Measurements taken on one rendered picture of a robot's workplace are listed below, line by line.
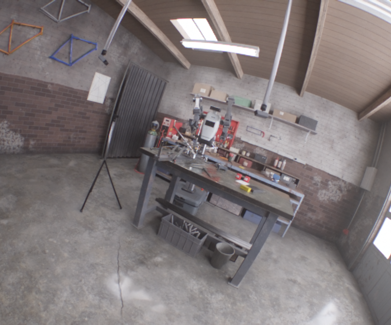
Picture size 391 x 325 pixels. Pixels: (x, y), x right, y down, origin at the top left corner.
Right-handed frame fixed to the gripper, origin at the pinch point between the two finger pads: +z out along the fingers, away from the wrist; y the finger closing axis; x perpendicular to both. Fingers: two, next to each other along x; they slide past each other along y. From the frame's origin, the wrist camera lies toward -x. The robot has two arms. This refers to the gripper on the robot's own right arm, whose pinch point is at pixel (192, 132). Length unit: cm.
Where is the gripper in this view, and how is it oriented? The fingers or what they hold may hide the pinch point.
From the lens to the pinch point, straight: 200.4
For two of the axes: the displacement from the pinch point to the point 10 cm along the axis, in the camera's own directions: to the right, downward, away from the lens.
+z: -3.0, 9.3, 2.1
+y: 8.4, 3.6, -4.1
